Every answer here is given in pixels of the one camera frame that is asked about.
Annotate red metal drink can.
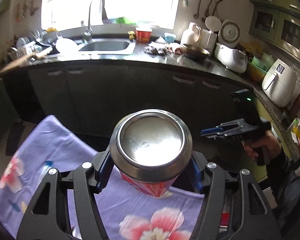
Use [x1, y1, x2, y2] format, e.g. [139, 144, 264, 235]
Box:
[109, 109, 193, 197]

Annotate person's dark sleeve forearm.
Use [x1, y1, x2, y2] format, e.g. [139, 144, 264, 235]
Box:
[266, 151, 300, 239]

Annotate steel kitchen sink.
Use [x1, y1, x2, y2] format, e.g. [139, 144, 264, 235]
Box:
[78, 38, 136, 55]

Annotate chrome kitchen faucet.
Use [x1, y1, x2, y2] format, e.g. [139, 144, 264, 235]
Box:
[84, 0, 102, 42]

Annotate person's right hand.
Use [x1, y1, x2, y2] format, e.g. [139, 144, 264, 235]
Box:
[242, 131, 282, 160]

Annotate brown thermos bottle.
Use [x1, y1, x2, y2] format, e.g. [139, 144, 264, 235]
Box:
[289, 93, 300, 119]

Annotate white air fryer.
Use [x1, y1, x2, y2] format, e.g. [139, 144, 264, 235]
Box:
[262, 59, 297, 108]

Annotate purple floral tablecloth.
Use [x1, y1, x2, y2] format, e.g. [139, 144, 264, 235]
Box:
[0, 115, 204, 239]

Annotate green stacked bowls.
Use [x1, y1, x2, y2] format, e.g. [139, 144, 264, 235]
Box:
[246, 52, 275, 83]

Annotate white rice cooker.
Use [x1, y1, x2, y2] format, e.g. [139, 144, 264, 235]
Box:
[215, 42, 248, 74]

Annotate dark base cabinets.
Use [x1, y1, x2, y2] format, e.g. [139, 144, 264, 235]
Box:
[2, 62, 245, 137]

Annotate dark metal bowl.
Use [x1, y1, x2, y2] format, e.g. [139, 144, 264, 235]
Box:
[183, 44, 210, 60]

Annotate crumpled dish rag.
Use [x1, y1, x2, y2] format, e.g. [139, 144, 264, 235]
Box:
[144, 43, 167, 56]

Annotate white electric kettle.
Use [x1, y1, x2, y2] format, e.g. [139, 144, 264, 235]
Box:
[180, 22, 202, 46]

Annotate red instant noodle cup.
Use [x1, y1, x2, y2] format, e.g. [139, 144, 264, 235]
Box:
[135, 27, 153, 43]

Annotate wooden cutting board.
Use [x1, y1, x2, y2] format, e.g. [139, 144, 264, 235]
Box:
[0, 51, 49, 74]

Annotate green wall cabinet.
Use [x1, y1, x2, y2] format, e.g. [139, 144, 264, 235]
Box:
[249, 0, 300, 61]

